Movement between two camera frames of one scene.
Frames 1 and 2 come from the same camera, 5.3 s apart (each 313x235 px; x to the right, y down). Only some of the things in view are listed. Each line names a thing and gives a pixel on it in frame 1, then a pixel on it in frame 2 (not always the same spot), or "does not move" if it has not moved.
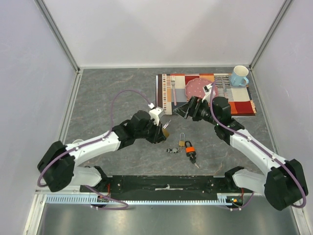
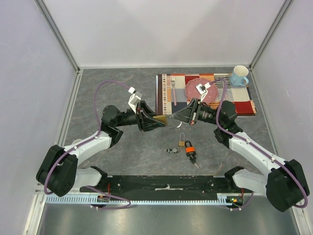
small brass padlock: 182,143 does not move
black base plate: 165,187 does not move
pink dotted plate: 194,87 does not move
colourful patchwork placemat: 171,93 does not move
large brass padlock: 166,132 -> 162,118
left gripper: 158,136 -> 150,124
